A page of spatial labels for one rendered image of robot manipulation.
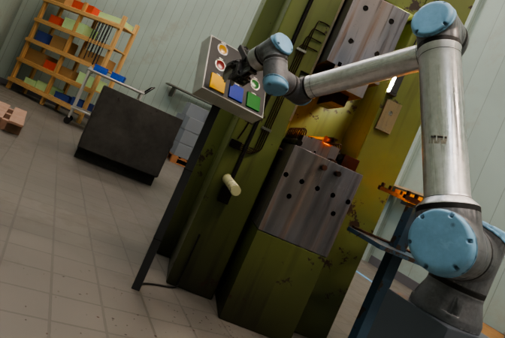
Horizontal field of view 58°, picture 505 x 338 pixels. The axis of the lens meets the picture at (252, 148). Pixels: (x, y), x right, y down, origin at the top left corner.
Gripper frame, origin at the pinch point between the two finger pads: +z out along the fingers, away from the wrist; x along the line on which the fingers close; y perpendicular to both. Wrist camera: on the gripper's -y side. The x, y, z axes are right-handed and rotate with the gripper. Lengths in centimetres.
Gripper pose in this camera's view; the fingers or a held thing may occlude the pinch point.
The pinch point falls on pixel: (225, 76)
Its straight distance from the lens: 195.3
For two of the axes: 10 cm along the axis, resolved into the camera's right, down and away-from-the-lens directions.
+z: -6.4, 2.7, 7.2
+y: -1.0, 9.0, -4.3
